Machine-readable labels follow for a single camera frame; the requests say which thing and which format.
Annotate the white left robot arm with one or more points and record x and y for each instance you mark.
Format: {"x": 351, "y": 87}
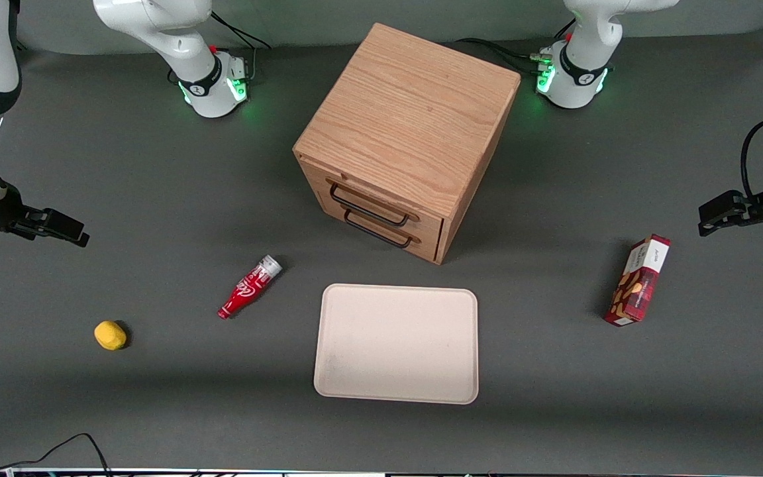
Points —
{"x": 577, "y": 66}

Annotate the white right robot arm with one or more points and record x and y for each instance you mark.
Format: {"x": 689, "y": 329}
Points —
{"x": 183, "y": 40}

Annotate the wooden drawer cabinet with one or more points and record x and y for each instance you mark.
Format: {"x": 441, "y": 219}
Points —
{"x": 414, "y": 112}

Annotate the red cookie box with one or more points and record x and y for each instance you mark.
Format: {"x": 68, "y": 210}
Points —
{"x": 638, "y": 281}

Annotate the yellow lemon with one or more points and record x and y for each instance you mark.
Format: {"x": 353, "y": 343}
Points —
{"x": 110, "y": 335}

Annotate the red cola bottle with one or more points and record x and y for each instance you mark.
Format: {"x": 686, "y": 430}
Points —
{"x": 249, "y": 289}

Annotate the beige plastic tray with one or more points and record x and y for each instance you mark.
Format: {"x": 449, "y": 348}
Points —
{"x": 396, "y": 344}

